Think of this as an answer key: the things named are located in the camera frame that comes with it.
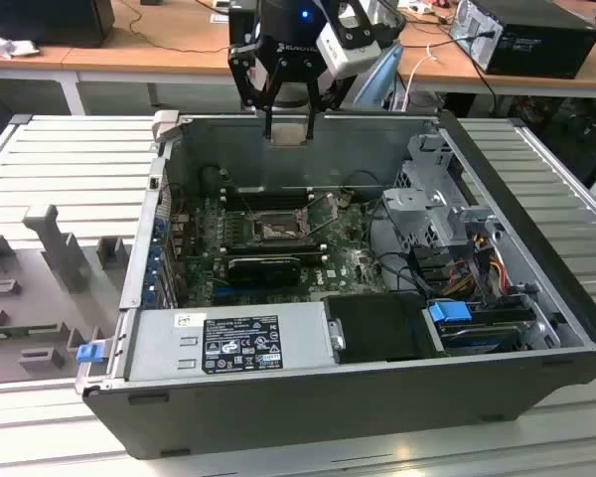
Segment metal drive cage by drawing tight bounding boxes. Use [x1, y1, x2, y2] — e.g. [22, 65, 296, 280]
[379, 131, 503, 249]

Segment white cable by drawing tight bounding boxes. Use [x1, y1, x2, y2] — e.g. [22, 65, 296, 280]
[404, 42, 441, 113]

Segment small black box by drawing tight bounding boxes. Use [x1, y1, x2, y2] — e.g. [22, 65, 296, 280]
[227, 7, 260, 50]

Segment silver CPU plate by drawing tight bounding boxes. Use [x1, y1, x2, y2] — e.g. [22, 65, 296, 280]
[269, 123, 311, 149]

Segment crumpled white paper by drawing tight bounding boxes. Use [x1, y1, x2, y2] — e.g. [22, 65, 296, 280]
[0, 27, 41, 60]

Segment black plastic shroud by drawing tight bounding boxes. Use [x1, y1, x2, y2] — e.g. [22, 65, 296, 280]
[322, 292, 448, 364]

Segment grey parts rack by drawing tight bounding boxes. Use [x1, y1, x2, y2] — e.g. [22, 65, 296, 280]
[0, 203, 135, 387]

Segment wooden desk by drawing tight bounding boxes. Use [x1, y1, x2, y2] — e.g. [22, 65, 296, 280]
[0, 0, 596, 99]

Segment black desktop computer tower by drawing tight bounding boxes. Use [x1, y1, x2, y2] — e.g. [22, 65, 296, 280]
[449, 0, 596, 80]

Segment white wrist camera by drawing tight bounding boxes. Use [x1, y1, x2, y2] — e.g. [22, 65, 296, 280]
[316, 12, 383, 80]

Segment hard disk in blue carrier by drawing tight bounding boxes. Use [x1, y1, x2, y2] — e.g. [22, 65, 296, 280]
[424, 300, 527, 358]

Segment black RAM slot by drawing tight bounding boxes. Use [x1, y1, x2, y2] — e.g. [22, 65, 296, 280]
[223, 238, 319, 252]
[222, 197, 329, 211]
[225, 247, 330, 265]
[221, 186, 327, 201]

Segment green motherboard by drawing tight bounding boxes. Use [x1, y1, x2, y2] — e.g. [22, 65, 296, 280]
[171, 191, 393, 307]

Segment yellow red wire bundle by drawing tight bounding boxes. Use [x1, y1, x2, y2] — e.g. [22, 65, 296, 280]
[446, 233, 509, 299]

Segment grey power supply unit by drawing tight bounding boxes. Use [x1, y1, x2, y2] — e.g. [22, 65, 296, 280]
[123, 300, 337, 384]

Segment black graphics card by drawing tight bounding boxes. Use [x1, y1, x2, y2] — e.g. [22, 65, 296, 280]
[225, 255, 304, 287]

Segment black label sticker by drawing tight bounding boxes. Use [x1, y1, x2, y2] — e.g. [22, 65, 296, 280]
[201, 313, 284, 373]

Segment metal locking lever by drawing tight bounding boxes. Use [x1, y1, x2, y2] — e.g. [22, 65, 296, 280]
[298, 192, 332, 215]
[237, 186, 254, 223]

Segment black open PC case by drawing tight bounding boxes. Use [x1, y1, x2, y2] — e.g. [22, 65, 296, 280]
[74, 108, 596, 461]

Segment grey case handle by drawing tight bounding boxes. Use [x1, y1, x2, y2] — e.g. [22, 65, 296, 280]
[151, 109, 183, 146]

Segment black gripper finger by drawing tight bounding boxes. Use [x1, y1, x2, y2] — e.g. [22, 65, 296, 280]
[227, 43, 286, 144]
[301, 57, 326, 144]

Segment large black box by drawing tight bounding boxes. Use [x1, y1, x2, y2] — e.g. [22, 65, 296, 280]
[0, 0, 115, 50]

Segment CPU socket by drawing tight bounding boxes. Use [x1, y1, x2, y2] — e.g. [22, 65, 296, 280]
[250, 208, 312, 244]

